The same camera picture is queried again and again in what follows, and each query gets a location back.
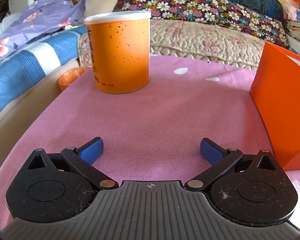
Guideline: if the stack of books and papers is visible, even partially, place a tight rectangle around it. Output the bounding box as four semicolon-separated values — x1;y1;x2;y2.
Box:
283;5;300;44

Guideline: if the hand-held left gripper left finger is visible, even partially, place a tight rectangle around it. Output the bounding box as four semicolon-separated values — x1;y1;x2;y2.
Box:
27;137;119;191

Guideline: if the blue white striped blanket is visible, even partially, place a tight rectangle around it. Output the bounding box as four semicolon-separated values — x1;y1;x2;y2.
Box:
0;25;87;121

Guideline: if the dark daisy print cushion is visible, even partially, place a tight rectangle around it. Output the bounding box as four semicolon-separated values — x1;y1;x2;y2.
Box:
216;0;290;49
114;0;219;26

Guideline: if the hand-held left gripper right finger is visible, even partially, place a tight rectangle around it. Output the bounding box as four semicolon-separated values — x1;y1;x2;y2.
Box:
184;137;283;192

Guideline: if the orange speckled canister white lid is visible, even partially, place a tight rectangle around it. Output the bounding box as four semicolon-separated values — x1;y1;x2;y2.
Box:
84;10;151;95

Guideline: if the beige quilted sofa cover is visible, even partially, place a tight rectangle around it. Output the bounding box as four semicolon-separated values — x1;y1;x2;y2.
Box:
77;19;266;71

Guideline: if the purple floral blanket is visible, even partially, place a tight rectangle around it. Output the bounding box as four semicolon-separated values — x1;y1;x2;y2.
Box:
0;0;88;63

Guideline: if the beige pillow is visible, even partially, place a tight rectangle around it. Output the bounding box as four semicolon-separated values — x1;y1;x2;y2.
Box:
77;0;124;24

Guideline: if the orange cardboard box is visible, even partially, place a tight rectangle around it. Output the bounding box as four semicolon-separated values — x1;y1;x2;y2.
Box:
249;41;300;171

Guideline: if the pink flower print tablecloth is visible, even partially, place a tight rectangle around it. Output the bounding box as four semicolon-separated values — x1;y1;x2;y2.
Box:
0;54;300;232

